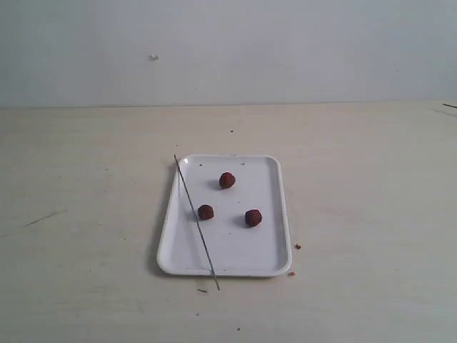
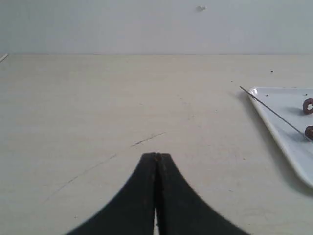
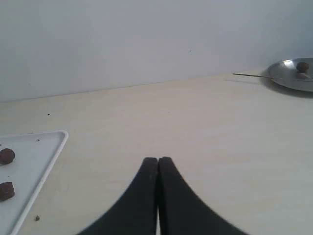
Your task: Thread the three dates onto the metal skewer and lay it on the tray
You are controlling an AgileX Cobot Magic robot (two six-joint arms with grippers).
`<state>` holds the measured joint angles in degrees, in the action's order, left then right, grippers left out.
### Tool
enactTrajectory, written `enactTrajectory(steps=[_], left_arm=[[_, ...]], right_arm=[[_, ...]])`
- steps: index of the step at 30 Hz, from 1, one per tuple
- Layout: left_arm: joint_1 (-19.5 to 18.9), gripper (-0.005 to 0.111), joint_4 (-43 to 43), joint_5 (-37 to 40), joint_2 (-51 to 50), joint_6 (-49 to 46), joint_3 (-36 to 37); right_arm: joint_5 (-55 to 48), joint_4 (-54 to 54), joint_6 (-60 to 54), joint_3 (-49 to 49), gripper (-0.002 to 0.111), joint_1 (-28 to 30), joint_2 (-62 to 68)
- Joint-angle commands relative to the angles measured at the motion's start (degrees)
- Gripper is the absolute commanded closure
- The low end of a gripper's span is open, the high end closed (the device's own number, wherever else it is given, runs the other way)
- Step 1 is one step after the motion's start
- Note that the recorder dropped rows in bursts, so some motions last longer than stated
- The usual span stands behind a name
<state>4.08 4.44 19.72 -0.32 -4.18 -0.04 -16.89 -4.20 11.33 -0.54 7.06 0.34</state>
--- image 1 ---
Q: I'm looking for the red date top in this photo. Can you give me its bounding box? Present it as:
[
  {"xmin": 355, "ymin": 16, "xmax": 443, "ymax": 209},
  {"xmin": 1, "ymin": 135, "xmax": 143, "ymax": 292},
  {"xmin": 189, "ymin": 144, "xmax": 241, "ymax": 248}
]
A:
[{"xmin": 219, "ymin": 172, "xmax": 236, "ymax": 189}]

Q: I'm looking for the red date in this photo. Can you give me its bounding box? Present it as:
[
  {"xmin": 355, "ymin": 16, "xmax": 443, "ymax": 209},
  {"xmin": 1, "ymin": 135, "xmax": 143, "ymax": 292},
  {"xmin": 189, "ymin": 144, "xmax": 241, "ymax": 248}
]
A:
[
  {"xmin": 197, "ymin": 204, "xmax": 214, "ymax": 220},
  {"xmin": 219, "ymin": 172, "xmax": 236, "ymax": 189},
  {"xmin": 244, "ymin": 209, "xmax": 263, "ymax": 227}
]

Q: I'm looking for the thin metal skewer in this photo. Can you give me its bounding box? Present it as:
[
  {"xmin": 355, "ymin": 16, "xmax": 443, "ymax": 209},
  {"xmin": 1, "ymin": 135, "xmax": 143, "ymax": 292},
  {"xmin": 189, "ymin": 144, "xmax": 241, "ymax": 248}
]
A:
[{"xmin": 174, "ymin": 154, "xmax": 221, "ymax": 292}]

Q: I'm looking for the white rectangular plastic tray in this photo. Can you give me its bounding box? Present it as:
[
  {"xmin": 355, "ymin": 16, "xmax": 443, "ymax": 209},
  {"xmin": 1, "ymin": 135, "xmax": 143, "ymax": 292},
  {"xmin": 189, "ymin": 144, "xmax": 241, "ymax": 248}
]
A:
[{"xmin": 156, "ymin": 154, "xmax": 292, "ymax": 277}]

